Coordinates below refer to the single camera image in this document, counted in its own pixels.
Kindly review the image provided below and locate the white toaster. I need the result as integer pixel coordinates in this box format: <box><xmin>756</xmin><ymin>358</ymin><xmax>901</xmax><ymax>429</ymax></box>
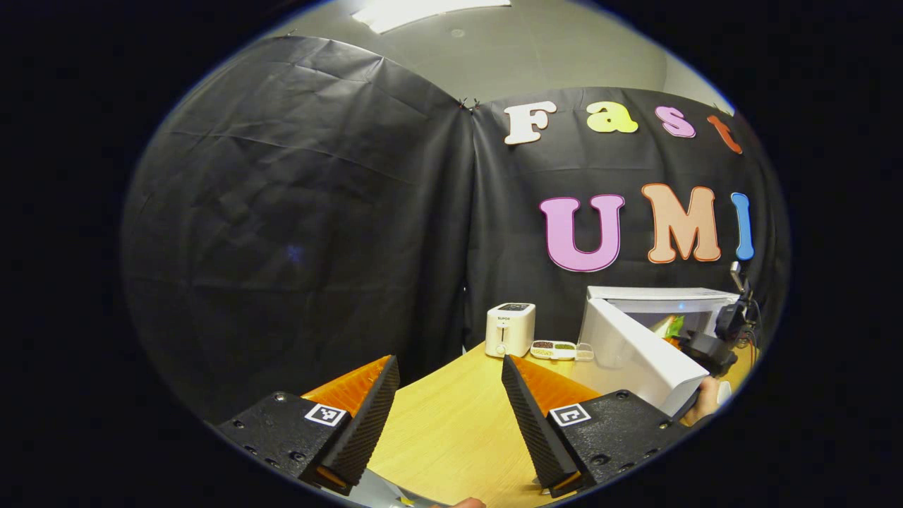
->
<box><xmin>485</xmin><ymin>303</ymin><xmax>536</xmax><ymax>358</ymax></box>

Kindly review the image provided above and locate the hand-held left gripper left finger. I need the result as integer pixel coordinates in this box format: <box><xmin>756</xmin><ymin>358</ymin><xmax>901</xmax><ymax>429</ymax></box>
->
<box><xmin>215</xmin><ymin>355</ymin><xmax>401</xmax><ymax>495</ymax></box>

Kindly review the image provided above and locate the black backdrop cloth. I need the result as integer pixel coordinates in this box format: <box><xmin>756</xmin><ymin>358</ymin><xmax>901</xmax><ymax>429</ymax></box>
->
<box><xmin>120</xmin><ymin>35</ymin><xmax>791</xmax><ymax>424</ymax></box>

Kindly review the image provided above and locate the clear compartment spice dish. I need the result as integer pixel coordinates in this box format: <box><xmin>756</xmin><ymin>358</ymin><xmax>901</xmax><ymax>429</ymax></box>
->
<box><xmin>530</xmin><ymin>340</ymin><xmax>595</xmax><ymax>362</ymax></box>

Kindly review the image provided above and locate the white microwave oven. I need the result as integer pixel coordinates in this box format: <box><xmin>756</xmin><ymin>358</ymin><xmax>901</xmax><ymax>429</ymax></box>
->
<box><xmin>578</xmin><ymin>286</ymin><xmax>741</xmax><ymax>418</ymax></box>

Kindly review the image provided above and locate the ceiling light panel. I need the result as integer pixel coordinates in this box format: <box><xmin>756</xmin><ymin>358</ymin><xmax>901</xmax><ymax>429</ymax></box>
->
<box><xmin>351</xmin><ymin>0</ymin><xmax>512</xmax><ymax>35</ymax></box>

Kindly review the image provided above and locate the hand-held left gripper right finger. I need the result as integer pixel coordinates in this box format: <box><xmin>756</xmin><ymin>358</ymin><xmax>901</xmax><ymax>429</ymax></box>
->
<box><xmin>502</xmin><ymin>355</ymin><xmax>696</xmax><ymax>498</ymax></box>

